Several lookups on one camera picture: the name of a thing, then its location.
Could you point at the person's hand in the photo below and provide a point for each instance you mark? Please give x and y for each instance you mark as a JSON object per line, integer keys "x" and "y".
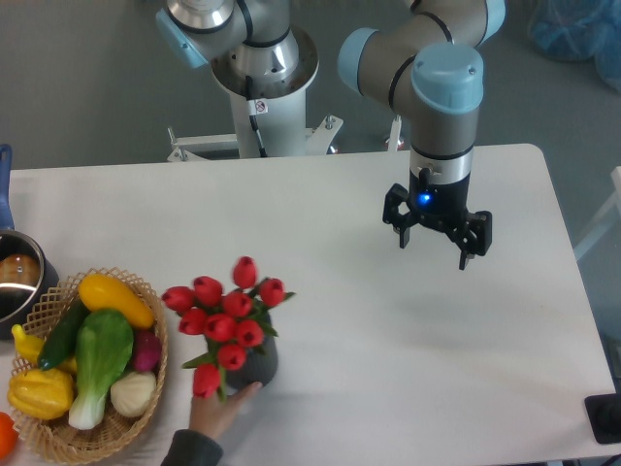
{"x": 212, "y": 417}

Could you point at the dark green cucumber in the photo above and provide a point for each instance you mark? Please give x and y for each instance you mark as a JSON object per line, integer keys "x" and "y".
{"x": 62, "y": 339}

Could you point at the small yellow banana pepper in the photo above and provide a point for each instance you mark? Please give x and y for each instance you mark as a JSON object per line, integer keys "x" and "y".
{"x": 29, "y": 348}

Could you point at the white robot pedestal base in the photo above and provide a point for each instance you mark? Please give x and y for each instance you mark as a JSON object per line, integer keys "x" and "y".
{"x": 267, "y": 89}

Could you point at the orange fruit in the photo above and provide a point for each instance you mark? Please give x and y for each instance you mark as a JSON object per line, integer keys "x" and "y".
{"x": 8, "y": 436}

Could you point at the grey sleeved forearm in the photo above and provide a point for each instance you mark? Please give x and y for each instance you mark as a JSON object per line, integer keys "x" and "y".
{"x": 191, "y": 448}

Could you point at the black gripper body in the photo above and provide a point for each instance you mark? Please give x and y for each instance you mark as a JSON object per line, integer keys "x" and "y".
{"x": 441, "y": 207}

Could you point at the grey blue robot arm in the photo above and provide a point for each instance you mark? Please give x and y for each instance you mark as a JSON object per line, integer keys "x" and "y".
{"x": 428, "y": 71}

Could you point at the blue plastic bag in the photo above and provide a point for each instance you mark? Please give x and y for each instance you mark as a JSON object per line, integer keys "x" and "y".
{"x": 577, "y": 31}

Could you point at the green bok choy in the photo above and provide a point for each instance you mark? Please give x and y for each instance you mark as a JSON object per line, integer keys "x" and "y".
{"x": 104, "y": 346}

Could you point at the purple red radish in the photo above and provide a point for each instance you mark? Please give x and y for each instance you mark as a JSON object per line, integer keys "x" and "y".
{"x": 146, "y": 352}

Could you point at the yellow bell pepper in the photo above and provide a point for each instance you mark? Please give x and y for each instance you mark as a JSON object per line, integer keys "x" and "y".
{"x": 41, "y": 394}

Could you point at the white frame at right edge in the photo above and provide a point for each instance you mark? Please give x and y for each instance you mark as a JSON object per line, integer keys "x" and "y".
{"x": 601, "y": 221}

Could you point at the black device at table edge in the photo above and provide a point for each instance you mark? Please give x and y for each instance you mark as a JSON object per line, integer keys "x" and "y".
{"x": 604, "y": 416}

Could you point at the red tulip bouquet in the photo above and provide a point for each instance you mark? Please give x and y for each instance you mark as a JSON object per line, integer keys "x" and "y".
{"x": 206, "y": 309}

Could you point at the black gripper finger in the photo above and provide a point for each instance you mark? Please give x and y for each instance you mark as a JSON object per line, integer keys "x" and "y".
{"x": 472, "y": 235}
{"x": 395, "y": 197}

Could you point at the woven wicker basket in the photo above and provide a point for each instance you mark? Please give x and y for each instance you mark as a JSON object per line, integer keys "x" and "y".
{"x": 57, "y": 441}

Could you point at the blue handled steel pot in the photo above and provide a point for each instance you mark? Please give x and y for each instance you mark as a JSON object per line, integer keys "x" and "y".
{"x": 26, "y": 273}

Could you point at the white garlic bulb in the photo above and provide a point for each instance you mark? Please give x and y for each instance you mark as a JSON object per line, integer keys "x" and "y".
{"x": 131, "y": 395}

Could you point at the yellow squash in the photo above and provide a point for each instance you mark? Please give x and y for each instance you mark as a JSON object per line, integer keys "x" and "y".
{"x": 101, "y": 292}

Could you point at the dark grey ribbed vase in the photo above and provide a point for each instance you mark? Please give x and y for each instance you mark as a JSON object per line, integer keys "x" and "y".
{"x": 257, "y": 337}

